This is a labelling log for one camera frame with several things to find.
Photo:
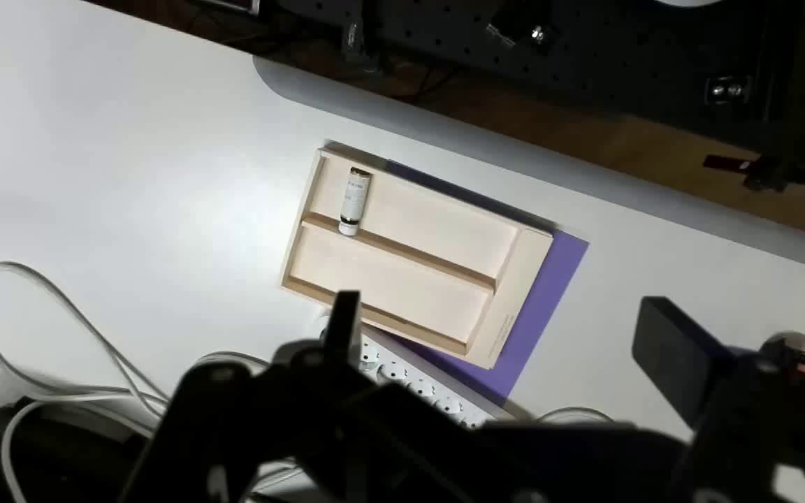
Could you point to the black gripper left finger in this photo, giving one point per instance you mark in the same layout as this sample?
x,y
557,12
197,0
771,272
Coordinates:
x,y
234,420

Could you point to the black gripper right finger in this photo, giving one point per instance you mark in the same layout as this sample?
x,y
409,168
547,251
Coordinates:
x,y
698,371

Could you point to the white tube with black cap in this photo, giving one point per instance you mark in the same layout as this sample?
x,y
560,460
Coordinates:
x,y
353,202

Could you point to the black perforated board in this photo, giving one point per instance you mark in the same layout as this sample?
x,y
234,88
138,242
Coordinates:
x,y
587,56

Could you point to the light wooden tray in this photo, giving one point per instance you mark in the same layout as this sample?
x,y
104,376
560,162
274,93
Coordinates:
x,y
418,251

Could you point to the purple mat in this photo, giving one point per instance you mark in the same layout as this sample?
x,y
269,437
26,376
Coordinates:
x,y
542,309

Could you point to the white power strip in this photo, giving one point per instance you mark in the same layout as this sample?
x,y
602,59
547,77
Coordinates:
x,y
419,380

